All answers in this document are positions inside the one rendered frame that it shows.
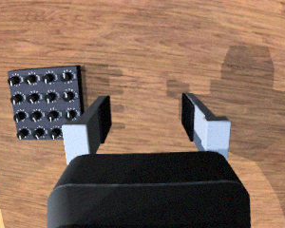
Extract dark grey knob panel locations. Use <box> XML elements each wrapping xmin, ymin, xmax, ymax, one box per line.
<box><xmin>7</xmin><ymin>65</ymin><xmax>85</xmax><ymax>141</ymax></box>

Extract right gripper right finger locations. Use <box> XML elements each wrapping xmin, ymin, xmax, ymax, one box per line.
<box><xmin>181</xmin><ymin>92</ymin><xmax>231</xmax><ymax>160</ymax></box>

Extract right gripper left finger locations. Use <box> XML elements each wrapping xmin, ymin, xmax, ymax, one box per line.
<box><xmin>62</xmin><ymin>95</ymin><xmax>112</xmax><ymax>164</ymax></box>

